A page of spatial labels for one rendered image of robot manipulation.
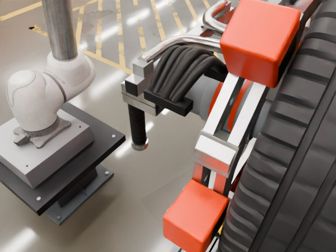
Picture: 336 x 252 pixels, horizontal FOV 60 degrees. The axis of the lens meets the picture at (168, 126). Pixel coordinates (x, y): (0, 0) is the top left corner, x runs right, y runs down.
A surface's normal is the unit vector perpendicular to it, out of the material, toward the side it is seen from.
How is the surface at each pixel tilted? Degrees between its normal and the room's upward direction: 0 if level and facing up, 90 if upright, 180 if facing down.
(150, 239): 0
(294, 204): 65
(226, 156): 45
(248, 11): 35
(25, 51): 0
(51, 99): 83
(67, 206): 0
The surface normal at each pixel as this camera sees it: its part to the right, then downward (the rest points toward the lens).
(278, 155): -0.47, 0.09
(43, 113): 0.77, 0.44
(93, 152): 0.00, -0.71
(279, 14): -0.32, -0.25
